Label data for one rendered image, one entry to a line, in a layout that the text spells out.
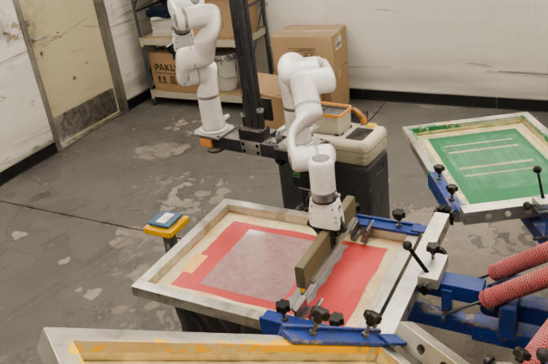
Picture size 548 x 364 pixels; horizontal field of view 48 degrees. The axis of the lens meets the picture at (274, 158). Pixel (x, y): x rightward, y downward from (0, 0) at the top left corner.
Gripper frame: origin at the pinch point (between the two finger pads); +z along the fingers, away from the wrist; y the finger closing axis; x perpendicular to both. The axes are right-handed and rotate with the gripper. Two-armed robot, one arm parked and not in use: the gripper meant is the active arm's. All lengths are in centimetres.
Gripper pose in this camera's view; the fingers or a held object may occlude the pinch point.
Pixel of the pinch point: (328, 240)
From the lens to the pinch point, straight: 192.9
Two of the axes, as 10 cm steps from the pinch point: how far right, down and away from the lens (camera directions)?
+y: -8.8, -1.2, 4.6
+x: -4.6, 4.5, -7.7
